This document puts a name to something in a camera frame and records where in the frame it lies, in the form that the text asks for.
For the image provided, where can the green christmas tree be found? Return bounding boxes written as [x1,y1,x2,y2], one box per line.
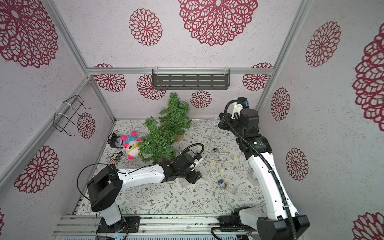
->
[159,93,192,142]
[138,117,176,164]

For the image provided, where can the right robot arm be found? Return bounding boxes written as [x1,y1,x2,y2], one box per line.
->
[218,97,310,240]

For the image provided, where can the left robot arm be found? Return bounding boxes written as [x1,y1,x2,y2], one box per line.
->
[86,143,205,234]

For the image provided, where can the colourful plush toy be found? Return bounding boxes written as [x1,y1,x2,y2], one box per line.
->
[121,131,142,161]

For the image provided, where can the clear tape roll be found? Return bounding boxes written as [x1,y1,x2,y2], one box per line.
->
[248,169,260,187]

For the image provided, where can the striped flag item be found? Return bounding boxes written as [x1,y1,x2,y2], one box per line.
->
[109,150,125,164]

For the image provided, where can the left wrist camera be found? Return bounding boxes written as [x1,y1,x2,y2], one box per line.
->
[193,152,203,166]

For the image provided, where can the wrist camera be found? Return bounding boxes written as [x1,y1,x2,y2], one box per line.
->
[193,152,203,166]
[231,97,249,120]

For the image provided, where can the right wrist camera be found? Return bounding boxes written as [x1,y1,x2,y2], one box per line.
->
[231,97,249,120]

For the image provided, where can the grey wall shelf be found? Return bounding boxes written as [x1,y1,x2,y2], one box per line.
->
[152,69,231,90]

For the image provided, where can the black wire wall rack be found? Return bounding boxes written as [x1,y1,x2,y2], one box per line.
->
[52,95,91,137]

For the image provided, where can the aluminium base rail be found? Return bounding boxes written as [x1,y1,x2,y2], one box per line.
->
[52,214,220,237]

